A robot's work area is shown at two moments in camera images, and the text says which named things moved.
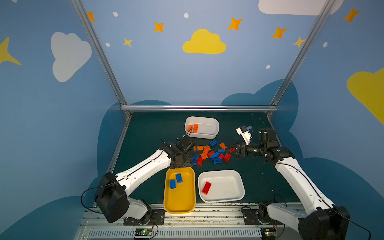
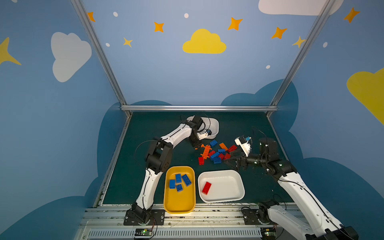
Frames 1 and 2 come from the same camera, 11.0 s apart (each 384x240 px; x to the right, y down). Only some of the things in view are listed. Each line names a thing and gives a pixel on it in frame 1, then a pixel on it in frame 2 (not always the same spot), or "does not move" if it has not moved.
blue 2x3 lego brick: x=179 y=178 does not move
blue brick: x=173 y=184 does not move
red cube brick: x=199 y=161 does not move
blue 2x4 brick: x=194 y=159 -> x=186 y=180
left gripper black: x=186 y=144 -> x=195 y=140
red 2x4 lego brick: x=206 y=187 does not move
